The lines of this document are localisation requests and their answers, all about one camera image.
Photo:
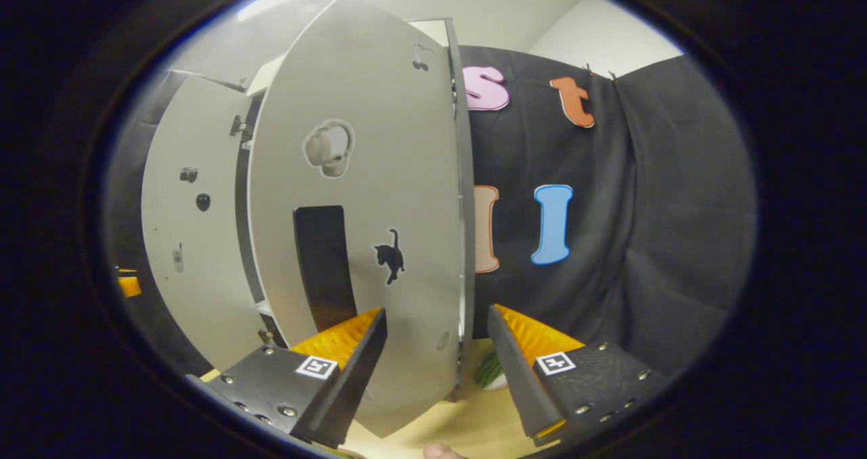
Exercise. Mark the white cabinet door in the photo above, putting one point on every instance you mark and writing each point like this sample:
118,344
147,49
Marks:
196,310
406,175

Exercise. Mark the green striped pink object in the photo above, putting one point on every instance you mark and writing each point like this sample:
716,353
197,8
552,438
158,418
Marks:
491,372

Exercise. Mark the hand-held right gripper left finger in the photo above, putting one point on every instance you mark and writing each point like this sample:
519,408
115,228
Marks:
355,378

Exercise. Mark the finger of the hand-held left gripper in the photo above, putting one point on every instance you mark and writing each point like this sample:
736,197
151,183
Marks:
129,284

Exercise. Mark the white cabinet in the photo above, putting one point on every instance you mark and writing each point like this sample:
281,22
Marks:
467,242

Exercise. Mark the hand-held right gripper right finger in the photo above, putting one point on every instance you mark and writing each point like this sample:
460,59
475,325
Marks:
515,371

